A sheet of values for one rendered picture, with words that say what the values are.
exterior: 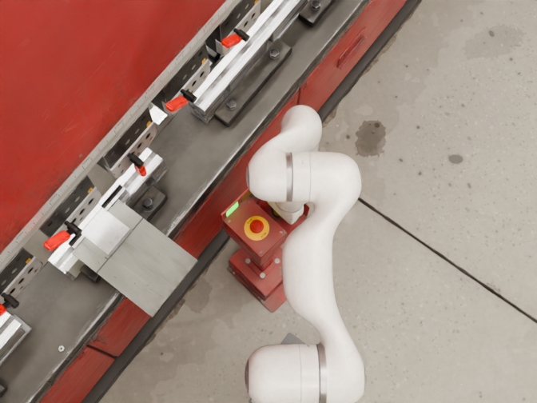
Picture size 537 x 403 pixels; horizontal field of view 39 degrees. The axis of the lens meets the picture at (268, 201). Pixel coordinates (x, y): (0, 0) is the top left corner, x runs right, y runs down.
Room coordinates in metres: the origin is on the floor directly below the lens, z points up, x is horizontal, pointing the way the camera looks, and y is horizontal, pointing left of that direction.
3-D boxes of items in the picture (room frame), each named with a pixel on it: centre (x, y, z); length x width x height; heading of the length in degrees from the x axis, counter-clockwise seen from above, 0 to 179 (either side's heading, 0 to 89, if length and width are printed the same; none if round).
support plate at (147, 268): (0.37, 0.32, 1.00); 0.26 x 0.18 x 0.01; 57
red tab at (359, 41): (1.22, -0.24, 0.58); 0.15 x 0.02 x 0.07; 147
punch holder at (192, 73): (0.76, 0.24, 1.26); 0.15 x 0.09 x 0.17; 147
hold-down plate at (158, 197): (0.45, 0.38, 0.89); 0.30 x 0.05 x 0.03; 147
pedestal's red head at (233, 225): (0.57, 0.00, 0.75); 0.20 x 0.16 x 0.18; 140
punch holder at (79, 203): (0.43, 0.46, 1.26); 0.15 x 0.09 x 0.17; 147
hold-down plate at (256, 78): (0.93, 0.07, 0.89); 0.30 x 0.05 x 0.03; 147
